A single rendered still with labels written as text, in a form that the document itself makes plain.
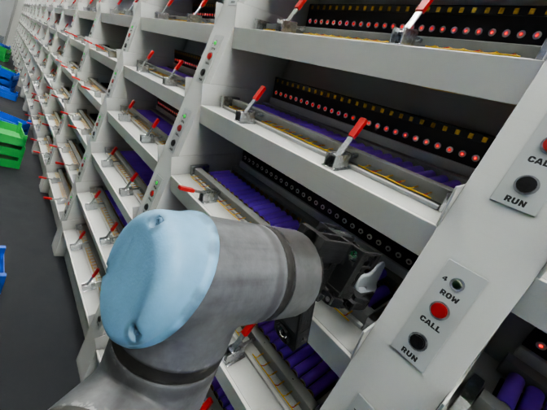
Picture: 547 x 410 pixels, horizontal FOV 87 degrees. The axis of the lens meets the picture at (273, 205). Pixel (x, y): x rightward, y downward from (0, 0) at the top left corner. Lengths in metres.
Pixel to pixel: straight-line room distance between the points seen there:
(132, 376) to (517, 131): 0.41
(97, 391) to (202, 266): 0.11
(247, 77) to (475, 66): 0.56
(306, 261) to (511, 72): 0.31
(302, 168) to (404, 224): 0.19
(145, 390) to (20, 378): 0.99
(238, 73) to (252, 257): 0.66
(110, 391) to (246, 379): 0.37
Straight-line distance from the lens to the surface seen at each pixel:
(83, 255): 1.47
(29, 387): 1.20
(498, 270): 0.37
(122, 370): 0.25
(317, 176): 0.47
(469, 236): 0.38
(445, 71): 0.46
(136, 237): 0.22
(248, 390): 0.58
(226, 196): 0.67
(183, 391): 0.25
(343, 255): 0.35
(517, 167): 0.38
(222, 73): 0.80
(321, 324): 0.45
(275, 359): 0.59
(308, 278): 0.27
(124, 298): 0.22
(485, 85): 0.44
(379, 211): 0.41
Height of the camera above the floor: 0.93
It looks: 11 degrees down
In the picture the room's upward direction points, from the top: 27 degrees clockwise
